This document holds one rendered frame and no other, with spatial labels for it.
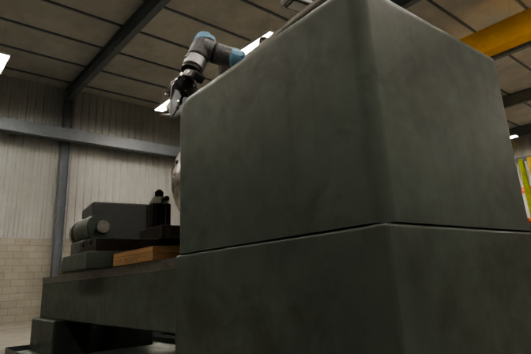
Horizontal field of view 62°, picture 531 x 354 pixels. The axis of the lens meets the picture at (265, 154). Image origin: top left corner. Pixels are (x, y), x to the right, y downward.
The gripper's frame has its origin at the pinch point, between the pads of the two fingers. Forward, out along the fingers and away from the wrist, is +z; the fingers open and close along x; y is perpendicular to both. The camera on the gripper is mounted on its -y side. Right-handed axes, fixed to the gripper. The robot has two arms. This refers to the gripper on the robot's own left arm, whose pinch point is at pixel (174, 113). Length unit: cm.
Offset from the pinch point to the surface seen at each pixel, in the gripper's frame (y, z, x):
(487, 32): 274, -848, -719
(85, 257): 40, 43, -5
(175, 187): -11.2, 26.6, -5.5
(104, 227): 92, 18, -20
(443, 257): -83, 46, -20
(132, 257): 11.7, 43.3, -9.9
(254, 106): -56, 23, 3
